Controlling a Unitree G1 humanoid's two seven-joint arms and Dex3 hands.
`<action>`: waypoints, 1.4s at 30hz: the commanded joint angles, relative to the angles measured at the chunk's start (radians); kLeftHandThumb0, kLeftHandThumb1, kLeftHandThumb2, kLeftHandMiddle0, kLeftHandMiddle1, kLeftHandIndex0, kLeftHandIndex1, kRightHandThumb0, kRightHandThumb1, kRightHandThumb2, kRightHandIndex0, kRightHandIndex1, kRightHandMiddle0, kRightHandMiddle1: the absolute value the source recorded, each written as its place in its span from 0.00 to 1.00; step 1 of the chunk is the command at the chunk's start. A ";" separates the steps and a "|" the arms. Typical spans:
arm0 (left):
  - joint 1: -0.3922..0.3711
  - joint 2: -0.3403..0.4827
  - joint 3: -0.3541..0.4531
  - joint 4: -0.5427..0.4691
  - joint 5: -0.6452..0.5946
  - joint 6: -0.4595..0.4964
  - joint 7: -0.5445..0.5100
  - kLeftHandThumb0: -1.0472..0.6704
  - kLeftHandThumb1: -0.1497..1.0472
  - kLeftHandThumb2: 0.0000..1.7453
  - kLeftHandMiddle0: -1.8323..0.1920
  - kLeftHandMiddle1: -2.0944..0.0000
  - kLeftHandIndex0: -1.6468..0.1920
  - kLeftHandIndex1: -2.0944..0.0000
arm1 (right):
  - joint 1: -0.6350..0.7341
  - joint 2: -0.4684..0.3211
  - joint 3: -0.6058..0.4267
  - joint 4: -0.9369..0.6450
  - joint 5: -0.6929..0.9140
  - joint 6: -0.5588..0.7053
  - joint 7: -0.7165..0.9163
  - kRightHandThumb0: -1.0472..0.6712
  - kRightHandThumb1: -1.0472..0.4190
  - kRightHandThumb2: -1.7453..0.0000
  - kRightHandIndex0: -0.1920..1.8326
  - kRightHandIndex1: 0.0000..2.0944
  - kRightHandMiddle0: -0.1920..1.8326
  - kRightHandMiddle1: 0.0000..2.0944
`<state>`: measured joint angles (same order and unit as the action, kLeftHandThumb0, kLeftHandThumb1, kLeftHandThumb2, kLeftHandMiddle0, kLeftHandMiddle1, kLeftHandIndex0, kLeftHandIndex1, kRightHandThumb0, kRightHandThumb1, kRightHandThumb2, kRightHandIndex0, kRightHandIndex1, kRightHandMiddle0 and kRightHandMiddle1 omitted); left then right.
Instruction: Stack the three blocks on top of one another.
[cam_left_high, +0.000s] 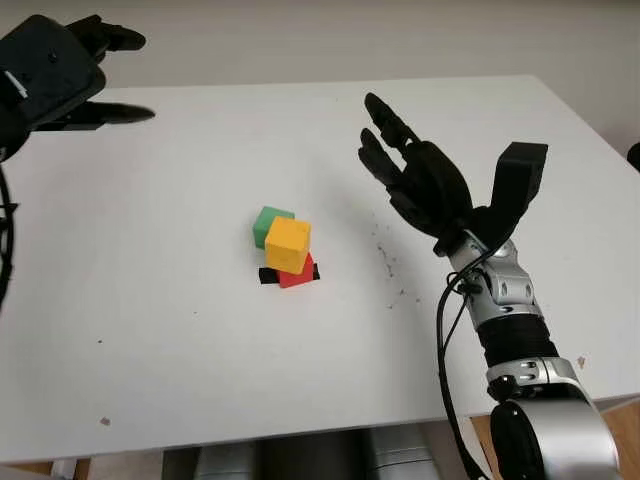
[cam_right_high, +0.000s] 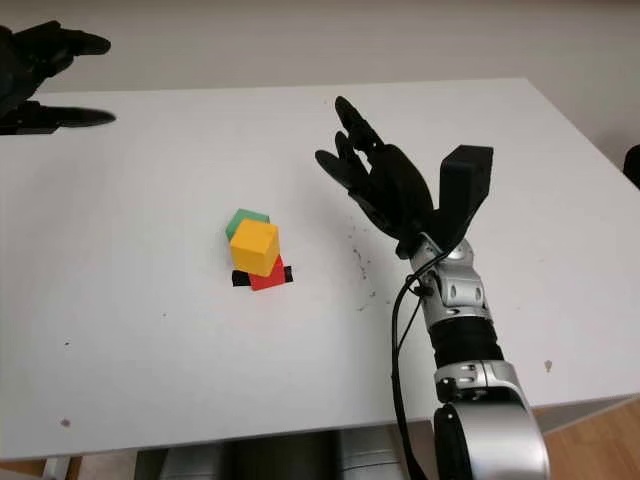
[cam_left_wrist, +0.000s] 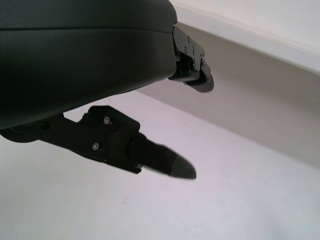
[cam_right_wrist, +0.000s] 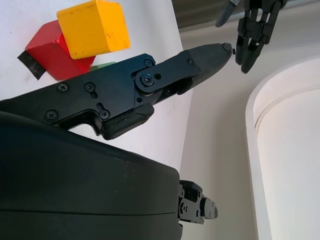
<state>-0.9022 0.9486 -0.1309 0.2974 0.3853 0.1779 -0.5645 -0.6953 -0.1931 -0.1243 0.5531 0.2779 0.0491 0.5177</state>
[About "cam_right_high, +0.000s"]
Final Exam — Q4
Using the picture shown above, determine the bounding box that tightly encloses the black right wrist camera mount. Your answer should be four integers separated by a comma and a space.
418, 143, 496, 254

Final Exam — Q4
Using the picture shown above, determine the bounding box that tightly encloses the green wooden block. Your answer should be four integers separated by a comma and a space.
224, 208, 272, 241

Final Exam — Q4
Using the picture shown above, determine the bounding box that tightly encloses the grey right robot leg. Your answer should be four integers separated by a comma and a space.
335, 427, 406, 480

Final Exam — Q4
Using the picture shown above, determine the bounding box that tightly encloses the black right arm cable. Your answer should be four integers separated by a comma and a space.
389, 254, 441, 480

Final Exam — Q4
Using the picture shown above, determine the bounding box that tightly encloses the yellow wooden block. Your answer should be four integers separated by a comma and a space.
229, 219, 280, 276

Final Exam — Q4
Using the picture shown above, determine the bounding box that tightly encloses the white table leg panel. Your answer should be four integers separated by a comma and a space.
402, 419, 436, 480

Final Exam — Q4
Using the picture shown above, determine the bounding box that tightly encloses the red wooden block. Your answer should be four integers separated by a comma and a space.
248, 254, 286, 292

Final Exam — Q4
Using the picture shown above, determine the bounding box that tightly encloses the black chair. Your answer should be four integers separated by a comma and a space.
623, 144, 640, 191

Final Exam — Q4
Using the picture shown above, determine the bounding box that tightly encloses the black tape strip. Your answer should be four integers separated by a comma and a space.
231, 266, 294, 290

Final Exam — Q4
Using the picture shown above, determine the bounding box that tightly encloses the grey left robot leg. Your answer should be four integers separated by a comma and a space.
159, 442, 226, 480

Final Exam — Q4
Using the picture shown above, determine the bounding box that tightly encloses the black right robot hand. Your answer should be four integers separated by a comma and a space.
314, 95, 437, 261

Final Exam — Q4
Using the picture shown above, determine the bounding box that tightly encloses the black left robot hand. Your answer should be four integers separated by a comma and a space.
0, 20, 117, 137

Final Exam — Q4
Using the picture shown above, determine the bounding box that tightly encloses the grey robot leg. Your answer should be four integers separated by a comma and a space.
335, 427, 406, 480
159, 442, 226, 480

